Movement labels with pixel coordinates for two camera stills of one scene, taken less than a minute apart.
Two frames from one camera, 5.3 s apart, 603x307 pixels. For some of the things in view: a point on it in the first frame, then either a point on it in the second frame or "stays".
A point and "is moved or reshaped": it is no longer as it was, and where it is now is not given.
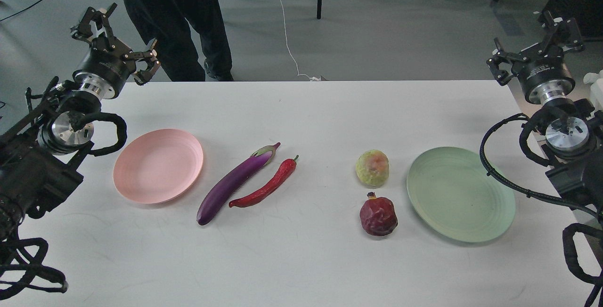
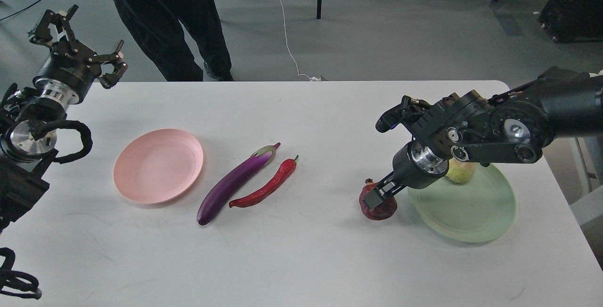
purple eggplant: (221, 189) stays
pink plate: (158, 166) stays
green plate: (450, 192) stays
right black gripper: (543, 76) → (414, 166)
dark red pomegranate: (378, 215) is moved or reshaped
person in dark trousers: (163, 0) stays
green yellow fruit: (372, 168) → (461, 172)
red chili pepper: (288, 169) stays
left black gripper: (107, 67) → (68, 72)
